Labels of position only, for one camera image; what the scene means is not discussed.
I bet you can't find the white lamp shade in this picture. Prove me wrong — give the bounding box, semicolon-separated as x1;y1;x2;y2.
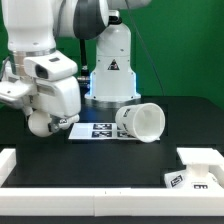
115;103;165;143

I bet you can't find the white lamp bulb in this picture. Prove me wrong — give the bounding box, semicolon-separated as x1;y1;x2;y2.
28;110;57;137

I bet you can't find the white lamp base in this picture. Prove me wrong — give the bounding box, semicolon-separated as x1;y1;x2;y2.
164;147;224;191

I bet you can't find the black camera on stand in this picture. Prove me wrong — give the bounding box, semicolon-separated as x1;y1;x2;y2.
78;9;122;96

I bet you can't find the white frame front bar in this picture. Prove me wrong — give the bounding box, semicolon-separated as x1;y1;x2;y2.
0;188;224;216

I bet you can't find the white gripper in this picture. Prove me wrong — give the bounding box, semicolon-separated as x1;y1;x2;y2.
24;76;81;132

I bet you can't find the white marker sheet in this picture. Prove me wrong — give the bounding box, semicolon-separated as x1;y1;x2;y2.
69;123;134;140

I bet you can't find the white frame left bar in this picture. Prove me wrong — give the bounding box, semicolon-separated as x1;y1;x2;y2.
0;148;16;187

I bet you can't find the white frame bar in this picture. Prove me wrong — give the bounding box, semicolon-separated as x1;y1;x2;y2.
210;165;224;188
0;188;224;216
0;148;16;187

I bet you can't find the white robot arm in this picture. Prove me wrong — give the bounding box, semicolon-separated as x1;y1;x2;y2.
0;0;151;137

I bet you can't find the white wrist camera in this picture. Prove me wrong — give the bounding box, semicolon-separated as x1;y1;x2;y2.
0;55;79;111

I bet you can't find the white frame right bar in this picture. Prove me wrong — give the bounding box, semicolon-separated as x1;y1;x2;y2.
210;165;224;188

